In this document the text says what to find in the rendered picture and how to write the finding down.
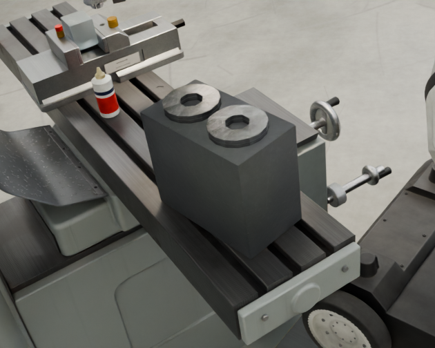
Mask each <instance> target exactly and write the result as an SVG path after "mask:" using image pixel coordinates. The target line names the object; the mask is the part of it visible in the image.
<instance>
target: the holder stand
mask: <svg viewBox="0 0 435 348"><path fill-rule="evenodd" d="M140 115H141V118H142V123H143V127H144V132H145V136H146V141H147V144H148V149H149V153H150V156H151V161H152V165H153V170H154V173H155V179H156V182H157V187H158V190H159V196H160V199H161V201H163V202H164V203H165V204H167V205H169V206H170V207H172V208H173V209H175V210H176V211H178V212H179V213H181V214H182V215H184V216H185V217H187V218H188V219H190V220H191V221H193V222H194V223H196V224H198V225H199V226H201V227H202V228H203V229H205V230H207V231H208V232H209V233H211V234H213V235H214V236H215V237H217V238H219V239H221V240H222V241H223V242H225V243H227V244H228V245H229V246H231V247H233V248H234V249H235V250H237V251H239V252H240V253H242V254H243V255H245V256H246V257H248V258H249V259H252V258H254V257H255V256H256V255H257V254H259V252H261V251H262V250H263V249H265V248H266V247H267V246H269V245H270V244H271V243H272V242H273V241H274V240H276V239H277V238H278V237H280V236H281V235H282V234H283V233H284V232H285V231H287V230H288V229H289V228H291V227H292V226H293V225H294V224H295V223H296V222H298V221H299V220H300V219H301V217H302V213H301V201H300V181H299V170H298V150H297V139H296V126H295V124H292V123H291V122H288V121H286V120H284V119H282V118H279V117H277V116H275V115H273V114H271V113H268V112H267V111H265V110H262V109H260V108H258V107H256V106H253V105H251V104H249V103H246V102H245V101H242V100H241V99H238V98H236V97H234V96H232V95H229V94H227V93H225V92H223V91H221V90H218V89H217V88H214V87H212V86H210V85H208V84H205V83H203V82H201V81H199V80H196V79H194V80H193V81H191V82H189V83H188V84H186V85H185V86H181V87H179V88H176V89H175V90H172V91H171V92H170V93H169V94H167V95H166V96H165V98H163V99H161V100H159V101H157V102H156V103H154V104H153V105H151V106H149V107H148V108H146V109H144V110H143V111H141V112H140Z"/></svg>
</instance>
